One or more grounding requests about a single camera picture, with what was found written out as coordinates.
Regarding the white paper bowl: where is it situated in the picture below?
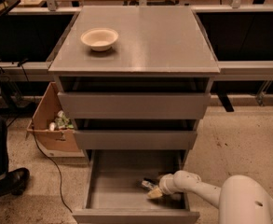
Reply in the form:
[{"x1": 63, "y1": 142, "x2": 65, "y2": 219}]
[{"x1": 80, "y1": 28, "x2": 118, "y2": 52}]

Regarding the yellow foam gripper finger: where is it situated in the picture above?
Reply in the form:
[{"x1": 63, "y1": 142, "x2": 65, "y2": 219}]
[{"x1": 147, "y1": 187, "x2": 163, "y2": 199}]

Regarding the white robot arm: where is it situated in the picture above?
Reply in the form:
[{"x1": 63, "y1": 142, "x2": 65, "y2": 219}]
[{"x1": 148, "y1": 171, "x2": 273, "y2": 224}]

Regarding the grey top drawer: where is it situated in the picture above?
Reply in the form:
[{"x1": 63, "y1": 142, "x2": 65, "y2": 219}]
[{"x1": 58, "y1": 92, "x2": 211, "y2": 119}]

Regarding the cardboard box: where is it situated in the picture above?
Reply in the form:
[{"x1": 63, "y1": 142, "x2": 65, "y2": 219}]
[{"x1": 27, "y1": 82, "x2": 83, "y2": 157}]

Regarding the silver blue redbull can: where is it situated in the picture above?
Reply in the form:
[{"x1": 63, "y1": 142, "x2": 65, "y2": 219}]
[{"x1": 141, "y1": 178, "x2": 157, "y2": 191}]

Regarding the grey metal rail frame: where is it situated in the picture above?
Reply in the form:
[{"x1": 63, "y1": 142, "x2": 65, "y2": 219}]
[{"x1": 0, "y1": 5, "x2": 273, "y2": 82}]

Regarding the black shoe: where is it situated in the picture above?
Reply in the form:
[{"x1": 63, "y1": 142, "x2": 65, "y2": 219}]
[{"x1": 0, "y1": 168, "x2": 30, "y2": 197}]

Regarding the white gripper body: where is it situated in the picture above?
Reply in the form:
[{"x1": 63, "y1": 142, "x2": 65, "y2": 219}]
[{"x1": 159, "y1": 174, "x2": 175, "y2": 195}]

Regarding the crumpled trash in box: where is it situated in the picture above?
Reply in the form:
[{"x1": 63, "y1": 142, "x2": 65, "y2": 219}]
[{"x1": 48, "y1": 110, "x2": 74, "y2": 131}]

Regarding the black cable on floor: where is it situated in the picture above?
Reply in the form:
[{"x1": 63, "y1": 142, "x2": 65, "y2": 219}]
[{"x1": 18, "y1": 59, "x2": 73, "y2": 214}]

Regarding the grey drawer cabinet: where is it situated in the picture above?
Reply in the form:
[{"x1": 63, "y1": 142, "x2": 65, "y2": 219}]
[{"x1": 49, "y1": 6, "x2": 219, "y2": 152}]

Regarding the grey middle drawer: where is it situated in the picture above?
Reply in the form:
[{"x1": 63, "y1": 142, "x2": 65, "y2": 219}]
[{"x1": 74, "y1": 119, "x2": 198, "y2": 150}]

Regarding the grey drawer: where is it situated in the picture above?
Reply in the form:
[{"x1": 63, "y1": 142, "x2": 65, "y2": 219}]
[
  {"x1": 74, "y1": 119, "x2": 198, "y2": 150},
  {"x1": 58, "y1": 92, "x2": 211, "y2": 119},
  {"x1": 73, "y1": 150, "x2": 199, "y2": 224}
]

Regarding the grey bottom drawer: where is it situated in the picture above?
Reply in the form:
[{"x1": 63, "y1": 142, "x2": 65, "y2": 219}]
[{"x1": 73, "y1": 150, "x2": 199, "y2": 224}]

